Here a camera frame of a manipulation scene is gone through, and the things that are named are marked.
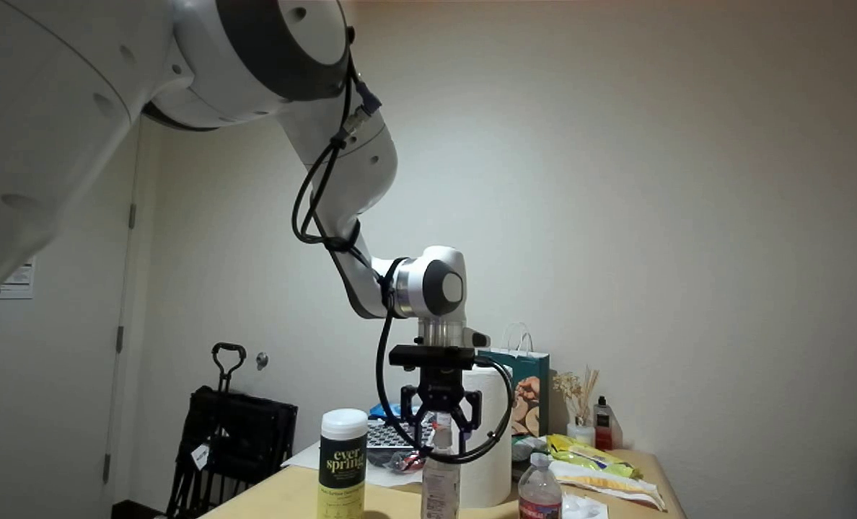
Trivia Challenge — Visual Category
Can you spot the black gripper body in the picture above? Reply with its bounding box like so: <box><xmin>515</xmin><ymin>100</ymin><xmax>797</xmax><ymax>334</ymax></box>
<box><xmin>399</xmin><ymin>370</ymin><xmax>485</xmax><ymax>417</ymax></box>

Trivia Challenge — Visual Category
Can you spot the small clear white-capped bottle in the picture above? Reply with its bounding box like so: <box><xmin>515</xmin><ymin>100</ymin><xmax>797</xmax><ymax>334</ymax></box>
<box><xmin>419</xmin><ymin>410</ymin><xmax>465</xmax><ymax>519</ymax></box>

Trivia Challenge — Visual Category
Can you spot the yellow ever spring bottle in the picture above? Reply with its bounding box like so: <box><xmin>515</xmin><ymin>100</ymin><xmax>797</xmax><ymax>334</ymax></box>
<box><xmin>316</xmin><ymin>406</ymin><xmax>370</xmax><ymax>519</ymax></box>

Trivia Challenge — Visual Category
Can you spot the red-label clear water bottle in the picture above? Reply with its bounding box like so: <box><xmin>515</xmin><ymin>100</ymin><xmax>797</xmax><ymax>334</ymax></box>
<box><xmin>515</xmin><ymin>449</ymin><xmax>564</xmax><ymax>519</ymax></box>

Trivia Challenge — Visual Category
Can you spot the small red bottle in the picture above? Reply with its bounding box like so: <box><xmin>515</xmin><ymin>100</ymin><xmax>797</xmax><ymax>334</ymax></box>
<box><xmin>592</xmin><ymin>394</ymin><xmax>615</xmax><ymax>452</ymax></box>

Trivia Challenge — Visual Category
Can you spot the grey keyboard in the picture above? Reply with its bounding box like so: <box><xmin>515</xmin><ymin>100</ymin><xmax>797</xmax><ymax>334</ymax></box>
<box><xmin>362</xmin><ymin>417</ymin><xmax>426</xmax><ymax>472</ymax></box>

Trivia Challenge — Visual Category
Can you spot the blue snack packet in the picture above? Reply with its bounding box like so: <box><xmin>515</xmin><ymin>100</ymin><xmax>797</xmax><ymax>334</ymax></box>
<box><xmin>365</xmin><ymin>399</ymin><xmax>407</xmax><ymax>427</ymax></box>

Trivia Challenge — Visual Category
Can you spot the white paper towel roll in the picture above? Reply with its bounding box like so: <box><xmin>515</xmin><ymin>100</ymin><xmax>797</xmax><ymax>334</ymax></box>
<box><xmin>458</xmin><ymin>360</ymin><xmax>515</xmax><ymax>510</ymax></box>

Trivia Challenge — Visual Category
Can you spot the green paper gift bag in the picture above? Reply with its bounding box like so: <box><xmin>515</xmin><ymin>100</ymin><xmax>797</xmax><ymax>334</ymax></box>
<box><xmin>476</xmin><ymin>328</ymin><xmax>554</xmax><ymax>442</ymax></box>

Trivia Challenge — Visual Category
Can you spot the reed diffuser jar with sticks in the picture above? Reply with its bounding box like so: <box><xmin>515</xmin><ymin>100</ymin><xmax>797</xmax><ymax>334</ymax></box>
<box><xmin>554</xmin><ymin>370</ymin><xmax>602</xmax><ymax>443</ymax></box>

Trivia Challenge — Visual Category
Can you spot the yellow plastic packet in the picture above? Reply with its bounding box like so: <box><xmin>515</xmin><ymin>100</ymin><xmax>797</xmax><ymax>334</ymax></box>
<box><xmin>538</xmin><ymin>432</ymin><xmax>645</xmax><ymax>485</ymax></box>

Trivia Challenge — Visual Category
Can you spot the wrapped plastic cutlery packet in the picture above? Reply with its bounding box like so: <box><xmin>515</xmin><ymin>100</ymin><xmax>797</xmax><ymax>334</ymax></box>
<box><xmin>560</xmin><ymin>494</ymin><xmax>612</xmax><ymax>519</ymax></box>

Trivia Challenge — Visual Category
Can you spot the beige plastic bag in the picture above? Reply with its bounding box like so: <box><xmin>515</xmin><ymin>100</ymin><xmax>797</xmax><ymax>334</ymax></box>
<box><xmin>551</xmin><ymin>458</ymin><xmax>668</xmax><ymax>514</ymax></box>

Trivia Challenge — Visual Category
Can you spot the black folding crate cart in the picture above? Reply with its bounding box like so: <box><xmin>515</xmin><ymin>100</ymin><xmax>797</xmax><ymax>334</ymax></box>
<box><xmin>163</xmin><ymin>341</ymin><xmax>299</xmax><ymax>519</ymax></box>

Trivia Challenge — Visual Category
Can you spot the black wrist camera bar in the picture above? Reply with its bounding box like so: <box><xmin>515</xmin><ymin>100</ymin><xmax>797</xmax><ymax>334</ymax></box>
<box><xmin>387</xmin><ymin>344</ymin><xmax>492</xmax><ymax>375</ymax></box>

